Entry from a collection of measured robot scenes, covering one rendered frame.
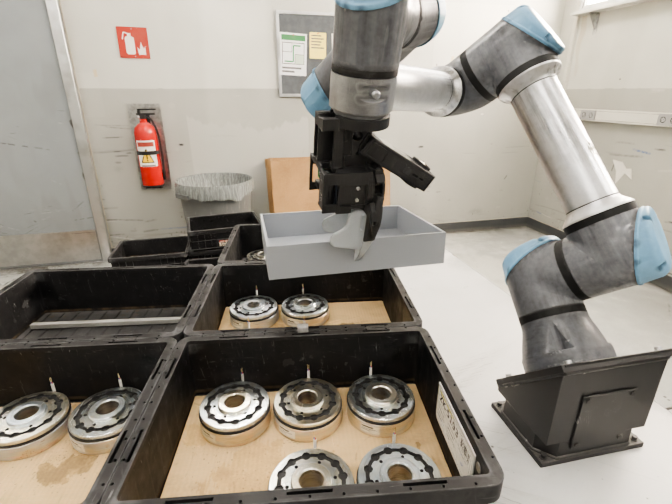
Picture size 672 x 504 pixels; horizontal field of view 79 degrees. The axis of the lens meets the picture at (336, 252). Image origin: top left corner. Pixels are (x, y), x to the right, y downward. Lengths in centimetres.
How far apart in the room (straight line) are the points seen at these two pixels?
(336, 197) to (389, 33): 19
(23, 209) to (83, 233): 43
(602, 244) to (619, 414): 29
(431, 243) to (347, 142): 22
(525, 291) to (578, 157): 25
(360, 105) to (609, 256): 50
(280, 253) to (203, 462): 30
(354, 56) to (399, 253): 29
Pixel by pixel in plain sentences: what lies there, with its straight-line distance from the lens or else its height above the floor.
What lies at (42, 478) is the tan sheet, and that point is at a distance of 71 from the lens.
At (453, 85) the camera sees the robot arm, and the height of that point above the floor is 131.
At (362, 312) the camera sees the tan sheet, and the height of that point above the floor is 83.
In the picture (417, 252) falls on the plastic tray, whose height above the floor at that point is 107.
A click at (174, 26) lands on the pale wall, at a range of 354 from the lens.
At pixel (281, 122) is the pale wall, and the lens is 352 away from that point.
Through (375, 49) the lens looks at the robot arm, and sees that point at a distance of 46.
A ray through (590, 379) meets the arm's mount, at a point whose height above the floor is 87.
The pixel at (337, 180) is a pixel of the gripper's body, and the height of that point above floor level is 120.
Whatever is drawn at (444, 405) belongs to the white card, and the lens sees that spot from 60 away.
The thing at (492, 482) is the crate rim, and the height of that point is 93.
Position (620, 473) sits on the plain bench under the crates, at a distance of 91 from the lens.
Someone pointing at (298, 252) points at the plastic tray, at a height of 108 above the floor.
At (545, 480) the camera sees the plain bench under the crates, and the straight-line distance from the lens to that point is 84.
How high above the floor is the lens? 129
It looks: 21 degrees down
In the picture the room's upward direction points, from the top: straight up
